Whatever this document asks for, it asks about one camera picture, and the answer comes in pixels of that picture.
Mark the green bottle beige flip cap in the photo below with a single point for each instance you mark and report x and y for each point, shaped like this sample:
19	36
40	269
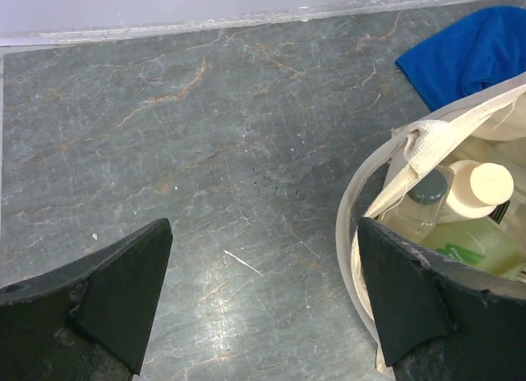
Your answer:
478	244

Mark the beige canvas tote bag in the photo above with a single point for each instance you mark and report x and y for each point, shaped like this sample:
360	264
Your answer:
488	127

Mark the blue cloth behind bag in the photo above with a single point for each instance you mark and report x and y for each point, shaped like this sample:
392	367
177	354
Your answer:
475	53

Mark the beige jar wide lid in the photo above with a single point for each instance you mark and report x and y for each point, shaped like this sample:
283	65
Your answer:
477	189

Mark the clear bottle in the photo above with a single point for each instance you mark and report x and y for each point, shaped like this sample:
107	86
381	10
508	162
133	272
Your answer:
417	213

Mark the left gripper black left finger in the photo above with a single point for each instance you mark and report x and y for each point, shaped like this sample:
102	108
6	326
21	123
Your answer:
90	319

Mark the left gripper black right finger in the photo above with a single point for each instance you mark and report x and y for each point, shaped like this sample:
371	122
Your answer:
438	319

